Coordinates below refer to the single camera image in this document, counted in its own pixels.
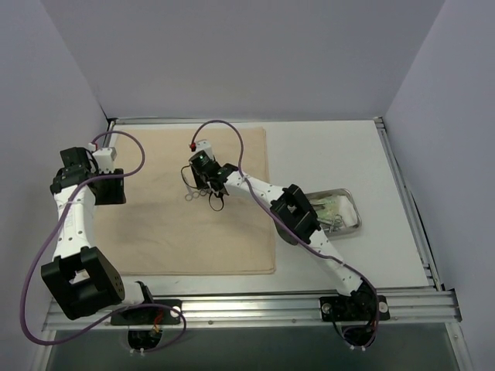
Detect aluminium right side rail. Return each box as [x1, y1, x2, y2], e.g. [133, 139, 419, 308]
[372, 117, 446, 291]

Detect stainless steel tray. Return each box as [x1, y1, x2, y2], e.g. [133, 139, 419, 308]
[306, 189, 362, 238]

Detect green glove packet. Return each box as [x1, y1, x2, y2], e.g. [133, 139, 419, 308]
[309, 196, 339, 223]

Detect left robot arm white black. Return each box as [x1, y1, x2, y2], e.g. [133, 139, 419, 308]
[41, 147, 156, 324]

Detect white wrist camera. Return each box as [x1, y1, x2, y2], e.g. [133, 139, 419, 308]
[189, 139, 214, 159]
[87, 143, 117, 174]

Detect aluminium rail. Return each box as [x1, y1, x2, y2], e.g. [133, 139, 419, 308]
[372, 117, 446, 291]
[42, 290, 463, 329]

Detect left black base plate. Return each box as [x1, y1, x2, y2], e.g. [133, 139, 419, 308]
[110, 299, 182, 326]

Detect purple cable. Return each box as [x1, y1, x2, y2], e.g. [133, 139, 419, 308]
[19, 131, 187, 353]
[189, 119, 378, 348]

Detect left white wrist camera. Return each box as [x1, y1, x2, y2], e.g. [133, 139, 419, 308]
[87, 143, 117, 174]

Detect steel hemostat forceps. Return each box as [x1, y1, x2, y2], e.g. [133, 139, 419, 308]
[316, 210, 345, 233]

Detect small steel scissors middle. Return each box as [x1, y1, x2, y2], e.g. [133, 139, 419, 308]
[193, 189, 209, 199]

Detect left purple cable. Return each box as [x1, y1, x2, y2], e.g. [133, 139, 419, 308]
[19, 131, 187, 353]

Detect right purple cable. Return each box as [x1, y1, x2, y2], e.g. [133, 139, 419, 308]
[189, 119, 378, 348]

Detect beige cloth mat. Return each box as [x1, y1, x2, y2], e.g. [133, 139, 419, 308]
[94, 127, 275, 275]

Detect small steel scissors left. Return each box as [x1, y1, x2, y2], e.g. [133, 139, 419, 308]
[184, 187, 195, 202]

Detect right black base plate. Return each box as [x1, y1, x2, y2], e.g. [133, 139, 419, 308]
[319, 293, 391, 322]

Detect white gauze pad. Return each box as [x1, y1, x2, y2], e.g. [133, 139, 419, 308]
[337, 196, 358, 227]

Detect small steel scissors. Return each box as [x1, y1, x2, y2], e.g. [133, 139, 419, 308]
[184, 187, 195, 202]
[193, 189, 209, 199]

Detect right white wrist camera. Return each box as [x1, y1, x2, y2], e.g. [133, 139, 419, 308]
[189, 139, 214, 159]

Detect long steel scissors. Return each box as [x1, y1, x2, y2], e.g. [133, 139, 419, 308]
[318, 215, 345, 233]

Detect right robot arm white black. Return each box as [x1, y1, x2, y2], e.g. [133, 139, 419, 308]
[189, 150, 378, 319]

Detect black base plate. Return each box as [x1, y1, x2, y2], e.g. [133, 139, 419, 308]
[319, 293, 391, 322]
[110, 299, 182, 326]

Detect aluminium front rail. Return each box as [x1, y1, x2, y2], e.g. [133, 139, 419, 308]
[42, 290, 463, 329]

